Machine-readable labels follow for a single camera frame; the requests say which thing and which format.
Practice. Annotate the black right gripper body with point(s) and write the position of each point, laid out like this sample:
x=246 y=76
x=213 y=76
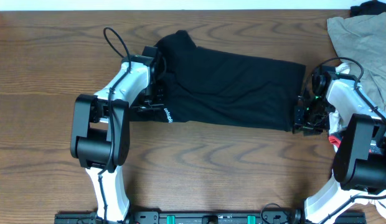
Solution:
x=315 y=117

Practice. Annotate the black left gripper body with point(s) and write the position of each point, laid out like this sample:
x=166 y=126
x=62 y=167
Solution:
x=151 y=99

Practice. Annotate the black t-shirt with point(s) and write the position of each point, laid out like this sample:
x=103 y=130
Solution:
x=216 y=87

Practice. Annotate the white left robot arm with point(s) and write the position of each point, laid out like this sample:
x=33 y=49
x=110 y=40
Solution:
x=100 y=132

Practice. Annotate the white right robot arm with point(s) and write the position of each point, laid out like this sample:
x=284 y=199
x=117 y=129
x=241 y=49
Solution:
x=320 y=207

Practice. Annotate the red and black garment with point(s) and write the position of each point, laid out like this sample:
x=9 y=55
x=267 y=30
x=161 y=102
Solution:
x=335 y=139

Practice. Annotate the khaki folded garment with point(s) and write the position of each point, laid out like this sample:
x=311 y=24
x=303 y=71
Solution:
x=363 y=39

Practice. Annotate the white garment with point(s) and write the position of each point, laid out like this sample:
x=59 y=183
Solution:
x=359 y=167

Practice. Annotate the black garment at corner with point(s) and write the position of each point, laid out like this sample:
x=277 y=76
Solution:
x=368 y=8

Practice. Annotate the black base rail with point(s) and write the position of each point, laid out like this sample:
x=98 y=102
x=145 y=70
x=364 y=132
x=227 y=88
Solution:
x=266 y=215

